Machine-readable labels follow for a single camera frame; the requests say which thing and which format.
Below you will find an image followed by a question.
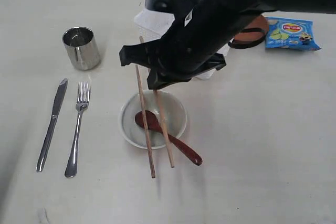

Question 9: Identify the white perforated plastic basket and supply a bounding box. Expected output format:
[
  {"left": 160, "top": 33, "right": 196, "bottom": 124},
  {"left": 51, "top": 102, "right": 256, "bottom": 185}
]
[{"left": 133, "top": 8, "right": 229, "bottom": 81}]

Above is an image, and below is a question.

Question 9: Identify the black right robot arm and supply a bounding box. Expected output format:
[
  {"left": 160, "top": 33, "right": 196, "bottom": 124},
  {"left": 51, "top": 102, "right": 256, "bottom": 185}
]
[{"left": 119, "top": 0, "right": 335, "bottom": 90}]

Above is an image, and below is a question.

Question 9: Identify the silver spoon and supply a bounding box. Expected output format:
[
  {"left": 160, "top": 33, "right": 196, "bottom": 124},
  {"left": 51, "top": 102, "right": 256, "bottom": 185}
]
[{"left": 65, "top": 81, "right": 90, "bottom": 178}]

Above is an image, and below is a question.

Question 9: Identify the brown round plate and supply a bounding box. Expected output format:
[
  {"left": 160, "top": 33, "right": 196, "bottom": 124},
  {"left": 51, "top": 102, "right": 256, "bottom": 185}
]
[{"left": 232, "top": 15, "right": 269, "bottom": 44}]

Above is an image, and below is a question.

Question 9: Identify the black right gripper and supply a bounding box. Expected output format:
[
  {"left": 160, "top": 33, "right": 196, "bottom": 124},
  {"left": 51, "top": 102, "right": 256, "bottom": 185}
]
[{"left": 118, "top": 22, "right": 227, "bottom": 90}]

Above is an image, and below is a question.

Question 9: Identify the red wooden spoon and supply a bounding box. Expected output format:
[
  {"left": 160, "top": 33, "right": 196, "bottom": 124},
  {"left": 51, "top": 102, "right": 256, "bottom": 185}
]
[{"left": 135, "top": 110, "right": 203, "bottom": 166}]

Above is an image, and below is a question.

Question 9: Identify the silver table knife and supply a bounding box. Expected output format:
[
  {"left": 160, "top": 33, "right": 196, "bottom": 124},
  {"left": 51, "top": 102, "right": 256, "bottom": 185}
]
[{"left": 36, "top": 78, "right": 68, "bottom": 172}]

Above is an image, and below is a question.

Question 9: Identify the silver foil packet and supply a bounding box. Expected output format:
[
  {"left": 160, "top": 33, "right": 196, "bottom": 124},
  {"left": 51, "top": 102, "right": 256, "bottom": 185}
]
[{"left": 62, "top": 27, "right": 101, "bottom": 70}]

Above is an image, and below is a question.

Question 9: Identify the wooden chopstick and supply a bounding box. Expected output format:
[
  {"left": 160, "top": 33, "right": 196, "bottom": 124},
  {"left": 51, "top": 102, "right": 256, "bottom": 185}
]
[
  {"left": 153, "top": 90, "right": 175, "bottom": 168},
  {"left": 135, "top": 36, "right": 156, "bottom": 179}
]

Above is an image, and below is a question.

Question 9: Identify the blue snack packet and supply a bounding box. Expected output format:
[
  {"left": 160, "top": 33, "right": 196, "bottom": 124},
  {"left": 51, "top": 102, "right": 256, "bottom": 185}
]
[{"left": 265, "top": 17, "right": 321, "bottom": 51}]

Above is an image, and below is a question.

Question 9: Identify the grey ceramic bowl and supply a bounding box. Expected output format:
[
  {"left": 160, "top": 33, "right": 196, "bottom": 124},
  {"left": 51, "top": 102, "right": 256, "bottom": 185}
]
[{"left": 119, "top": 90, "right": 187, "bottom": 150}]

